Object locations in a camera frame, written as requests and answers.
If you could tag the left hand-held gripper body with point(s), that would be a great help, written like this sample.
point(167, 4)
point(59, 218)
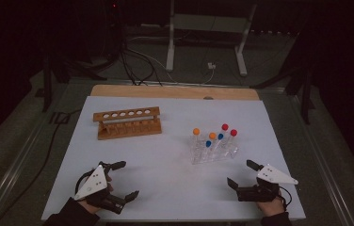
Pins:
point(95, 183)

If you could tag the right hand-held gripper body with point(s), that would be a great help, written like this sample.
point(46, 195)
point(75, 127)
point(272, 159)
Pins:
point(272, 175)

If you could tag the clear acrylic test tube rack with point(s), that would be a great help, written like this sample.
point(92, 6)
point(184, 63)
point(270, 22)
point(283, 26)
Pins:
point(216, 157)

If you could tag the wooden test tube rack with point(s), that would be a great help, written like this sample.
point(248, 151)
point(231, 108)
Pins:
point(128, 132)

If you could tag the red capped test tube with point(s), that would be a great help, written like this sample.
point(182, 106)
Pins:
point(233, 132)
point(225, 126)

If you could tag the person's left hand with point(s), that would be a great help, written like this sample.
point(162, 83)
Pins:
point(92, 208)

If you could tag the person's right hand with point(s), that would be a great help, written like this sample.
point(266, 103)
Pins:
point(271, 207)

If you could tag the white paper sheet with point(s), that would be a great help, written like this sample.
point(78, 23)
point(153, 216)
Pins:
point(165, 188)

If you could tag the white plug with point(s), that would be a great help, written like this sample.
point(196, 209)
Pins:
point(211, 66)

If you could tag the long power strip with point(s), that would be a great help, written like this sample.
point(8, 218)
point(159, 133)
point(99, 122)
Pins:
point(270, 31)

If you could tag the white metal stand frame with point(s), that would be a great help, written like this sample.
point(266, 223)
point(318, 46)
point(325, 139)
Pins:
point(209, 22)

